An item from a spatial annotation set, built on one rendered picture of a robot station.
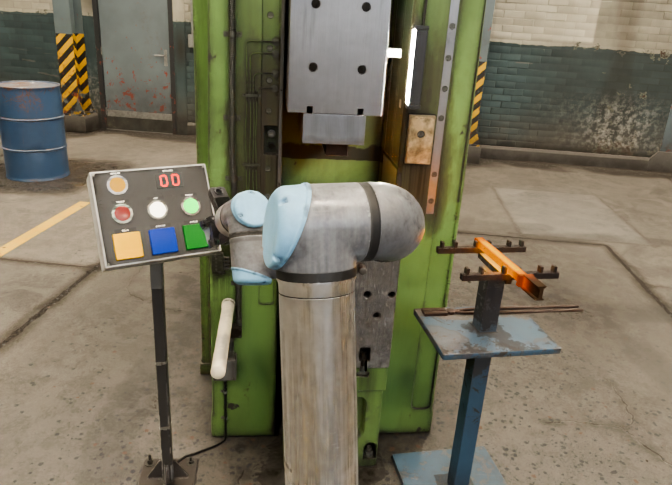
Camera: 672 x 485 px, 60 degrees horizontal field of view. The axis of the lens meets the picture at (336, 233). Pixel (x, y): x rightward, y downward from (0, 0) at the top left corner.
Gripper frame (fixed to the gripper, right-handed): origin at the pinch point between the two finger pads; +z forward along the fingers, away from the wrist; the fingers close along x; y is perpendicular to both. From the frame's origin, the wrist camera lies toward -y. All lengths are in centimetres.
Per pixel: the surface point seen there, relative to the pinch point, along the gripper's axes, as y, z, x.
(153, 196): -12.7, 11.2, -11.2
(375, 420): 77, 35, 61
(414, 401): 78, 46, 88
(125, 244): 0.5, 10.3, -21.4
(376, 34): -48, -25, 54
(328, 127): -25.6, -6.5, 42.1
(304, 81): -39, -10, 35
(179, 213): -6.8, 11.2, -4.5
